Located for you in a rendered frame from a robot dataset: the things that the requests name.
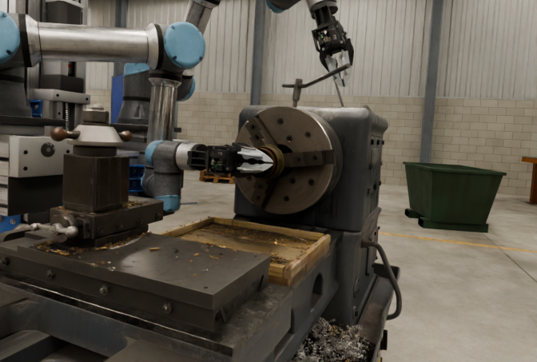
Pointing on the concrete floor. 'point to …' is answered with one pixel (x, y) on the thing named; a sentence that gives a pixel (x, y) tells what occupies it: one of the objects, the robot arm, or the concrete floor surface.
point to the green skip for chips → (451, 196)
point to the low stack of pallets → (216, 177)
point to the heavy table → (532, 179)
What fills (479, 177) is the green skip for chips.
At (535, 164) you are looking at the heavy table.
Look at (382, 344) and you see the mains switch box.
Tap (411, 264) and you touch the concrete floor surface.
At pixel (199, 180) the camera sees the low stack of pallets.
